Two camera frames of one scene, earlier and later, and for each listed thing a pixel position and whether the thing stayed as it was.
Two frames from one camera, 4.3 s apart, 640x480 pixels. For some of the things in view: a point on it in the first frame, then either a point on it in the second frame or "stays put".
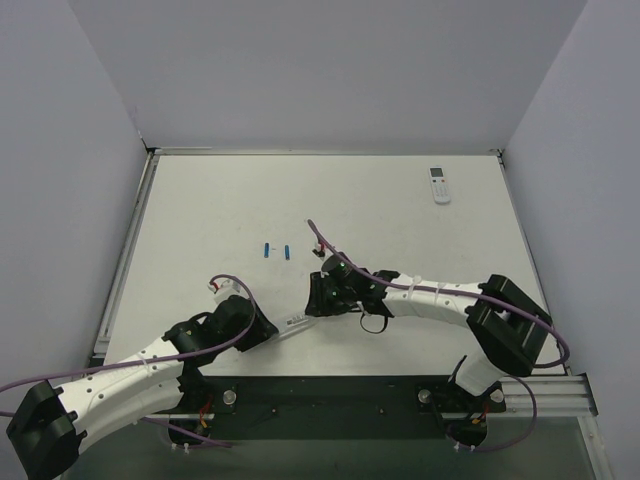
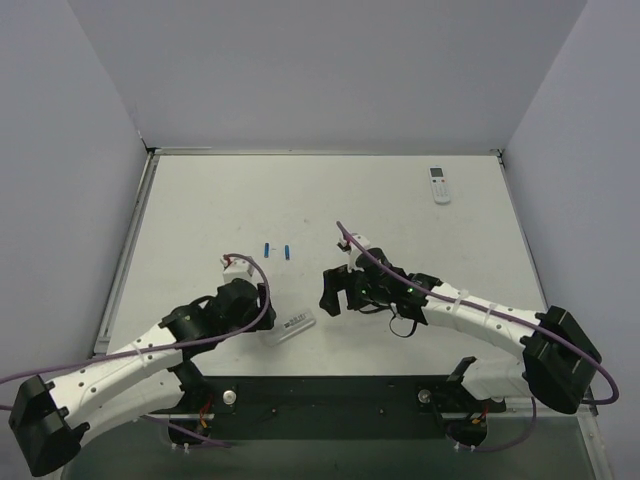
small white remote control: (440, 186) stays put
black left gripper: (261, 329) -> (267, 317)
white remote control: (289, 324) stays put
